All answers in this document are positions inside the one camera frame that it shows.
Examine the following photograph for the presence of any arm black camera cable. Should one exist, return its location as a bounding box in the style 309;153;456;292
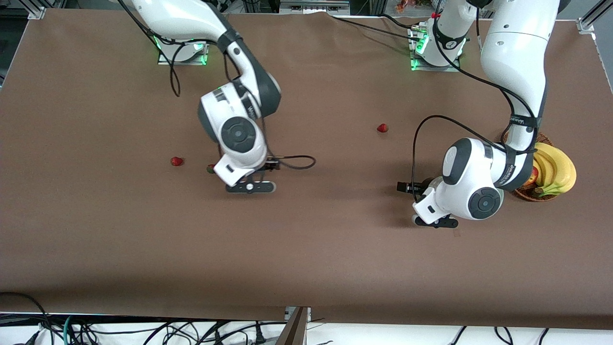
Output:
411;10;540;190
117;0;317;171

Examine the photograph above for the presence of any long black table cable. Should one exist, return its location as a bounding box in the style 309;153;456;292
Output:
328;13;423;41

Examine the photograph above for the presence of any brown table cover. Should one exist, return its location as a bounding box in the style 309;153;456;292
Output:
0;9;613;331

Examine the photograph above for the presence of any brown wooden post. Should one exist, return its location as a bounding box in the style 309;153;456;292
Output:
277;308;309;345

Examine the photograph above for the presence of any teal floor cable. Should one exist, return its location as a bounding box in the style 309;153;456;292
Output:
62;315;77;345

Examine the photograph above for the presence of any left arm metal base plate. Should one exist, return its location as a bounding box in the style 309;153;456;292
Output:
410;54;461;73

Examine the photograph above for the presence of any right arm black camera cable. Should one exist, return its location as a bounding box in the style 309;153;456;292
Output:
117;0;317;171

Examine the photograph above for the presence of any large yellow banana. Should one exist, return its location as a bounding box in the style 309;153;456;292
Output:
535;142;577;197

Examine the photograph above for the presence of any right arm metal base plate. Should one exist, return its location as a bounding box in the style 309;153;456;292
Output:
158;46;208;66

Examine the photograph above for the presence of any short black table cable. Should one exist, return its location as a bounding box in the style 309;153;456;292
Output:
381;13;420;29

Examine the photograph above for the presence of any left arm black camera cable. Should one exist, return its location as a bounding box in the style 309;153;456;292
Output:
411;10;540;190

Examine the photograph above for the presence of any aluminium frame profile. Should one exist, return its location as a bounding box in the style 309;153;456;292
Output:
576;0;613;35

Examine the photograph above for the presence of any grey device box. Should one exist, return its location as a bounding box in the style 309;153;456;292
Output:
279;0;351;15

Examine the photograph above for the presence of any brown wicker basket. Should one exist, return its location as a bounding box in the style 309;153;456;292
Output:
502;130;562;202

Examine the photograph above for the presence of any orange background item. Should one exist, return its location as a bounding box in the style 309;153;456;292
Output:
395;0;431;13

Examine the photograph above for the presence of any black looped floor cable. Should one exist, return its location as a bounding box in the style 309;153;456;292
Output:
0;291;54;345

